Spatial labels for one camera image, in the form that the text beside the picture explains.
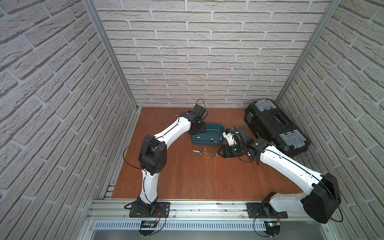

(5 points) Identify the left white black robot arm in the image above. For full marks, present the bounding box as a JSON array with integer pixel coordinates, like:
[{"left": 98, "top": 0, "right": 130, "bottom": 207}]
[{"left": 123, "top": 103, "right": 208, "bottom": 219}]

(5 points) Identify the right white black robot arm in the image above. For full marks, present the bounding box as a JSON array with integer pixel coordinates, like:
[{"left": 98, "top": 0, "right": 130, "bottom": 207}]
[{"left": 218, "top": 127, "right": 342, "bottom": 224}]

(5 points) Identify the teal plastic storage box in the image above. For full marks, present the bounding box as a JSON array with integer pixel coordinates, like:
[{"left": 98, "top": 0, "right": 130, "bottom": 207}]
[{"left": 190, "top": 123, "right": 226, "bottom": 146}]

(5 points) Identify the black grey toolbox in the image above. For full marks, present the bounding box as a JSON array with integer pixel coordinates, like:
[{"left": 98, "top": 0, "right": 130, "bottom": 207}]
[{"left": 244, "top": 99, "right": 312, "bottom": 158}]

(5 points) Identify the right green circuit board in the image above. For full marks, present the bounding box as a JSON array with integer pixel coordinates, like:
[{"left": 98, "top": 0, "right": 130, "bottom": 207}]
[{"left": 264, "top": 222, "right": 281, "bottom": 238}]

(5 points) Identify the green circuit board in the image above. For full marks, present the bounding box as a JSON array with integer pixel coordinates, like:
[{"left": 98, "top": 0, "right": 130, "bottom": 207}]
[
  {"left": 264, "top": 222, "right": 281, "bottom": 238},
  {"left": 139, "top": 220, "right": 158, "bottom": 237}
]

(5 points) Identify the left green circuit board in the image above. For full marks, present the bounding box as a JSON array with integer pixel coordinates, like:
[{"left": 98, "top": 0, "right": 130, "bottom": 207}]
[{"left": 139, "top": 220, "right": 158, "bottom": 237}]

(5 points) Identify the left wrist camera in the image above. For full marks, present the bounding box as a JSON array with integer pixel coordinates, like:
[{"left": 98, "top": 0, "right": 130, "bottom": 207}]
[{"left": 191, "top": 104, "right": 206, "bottom": 120}]

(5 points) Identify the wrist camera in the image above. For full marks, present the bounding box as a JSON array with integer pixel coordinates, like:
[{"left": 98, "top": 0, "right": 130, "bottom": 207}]
[
  {"left": 222, "top": 127, "right": 254, "bottom": 146},
  {"left": 191, "top": 104, "right": 206, "bottom": 120}
]

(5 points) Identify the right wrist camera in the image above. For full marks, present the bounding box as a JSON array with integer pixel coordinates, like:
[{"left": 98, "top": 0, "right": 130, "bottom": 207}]
[{"left": 222, "top": 127, "right": 254, "bottom": 146}]

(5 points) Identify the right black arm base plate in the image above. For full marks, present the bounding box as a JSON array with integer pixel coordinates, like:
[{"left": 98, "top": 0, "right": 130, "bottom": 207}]
[{"left": 246, "top": 202, "right": 288, "bottom": 220}]

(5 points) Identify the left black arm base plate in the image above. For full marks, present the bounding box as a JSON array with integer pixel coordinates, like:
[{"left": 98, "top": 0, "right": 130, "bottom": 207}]
[{"left": 129, "top": 201, "right": 171, "bottom": 218}]

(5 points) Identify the aluminium front rail frame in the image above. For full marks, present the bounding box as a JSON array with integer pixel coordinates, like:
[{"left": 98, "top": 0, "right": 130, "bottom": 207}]
[{"left": 77, "top": 199, "right": 341, "bottom": 240}]

